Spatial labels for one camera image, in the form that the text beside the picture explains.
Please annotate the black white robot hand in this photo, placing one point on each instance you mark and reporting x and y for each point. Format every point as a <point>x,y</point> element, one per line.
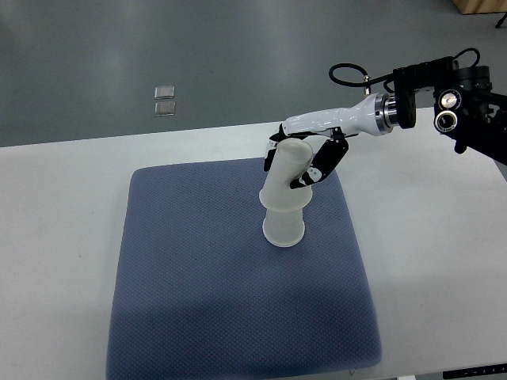
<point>375,115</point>

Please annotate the white paper cup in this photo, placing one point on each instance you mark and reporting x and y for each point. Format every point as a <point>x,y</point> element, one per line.
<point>291,160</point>
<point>283,229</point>

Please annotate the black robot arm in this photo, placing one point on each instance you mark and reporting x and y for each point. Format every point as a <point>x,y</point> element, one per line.
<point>465,108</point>

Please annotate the wooden furniture corner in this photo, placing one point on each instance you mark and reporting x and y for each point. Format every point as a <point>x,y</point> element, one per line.
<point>469,7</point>

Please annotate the white paper cup on mat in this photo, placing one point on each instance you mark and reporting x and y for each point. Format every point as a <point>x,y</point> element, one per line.
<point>283,229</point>

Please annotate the black tripod leg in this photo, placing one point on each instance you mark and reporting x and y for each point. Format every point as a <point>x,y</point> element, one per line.
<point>501,21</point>

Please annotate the upper metal floor plate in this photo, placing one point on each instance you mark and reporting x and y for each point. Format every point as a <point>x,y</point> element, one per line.
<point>164,92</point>

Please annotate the metal floor plate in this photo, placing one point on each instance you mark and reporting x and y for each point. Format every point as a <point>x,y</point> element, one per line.
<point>164,108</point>
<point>164,92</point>

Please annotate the lower metal floor plate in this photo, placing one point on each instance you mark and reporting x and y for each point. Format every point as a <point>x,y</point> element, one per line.
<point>164,108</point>

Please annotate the blue grey fabric mat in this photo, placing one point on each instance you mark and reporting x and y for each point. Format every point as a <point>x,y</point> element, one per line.
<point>201,294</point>

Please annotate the black table control panel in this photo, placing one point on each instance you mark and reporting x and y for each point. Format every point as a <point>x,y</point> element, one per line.
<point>474,371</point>

